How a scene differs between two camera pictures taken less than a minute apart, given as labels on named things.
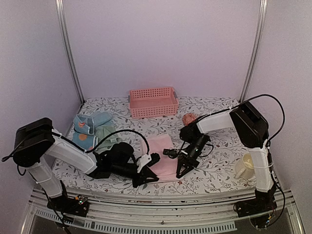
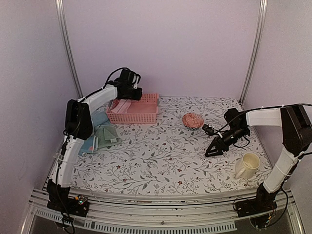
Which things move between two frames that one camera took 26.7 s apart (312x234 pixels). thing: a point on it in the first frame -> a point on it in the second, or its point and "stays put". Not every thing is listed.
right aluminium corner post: x=260 y=34 stays put
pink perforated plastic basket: x=153 y=102 -> x=144 y=110
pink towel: x=165 y=168 -> x=122 y=107
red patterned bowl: x=188 y=118 stays put
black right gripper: x=194 y=163 -> x=216 y=142
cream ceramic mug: x=244 y=168 stays put
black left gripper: x=143 y=178 -> x=138 y=96
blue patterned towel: x=84 y=129 stays put
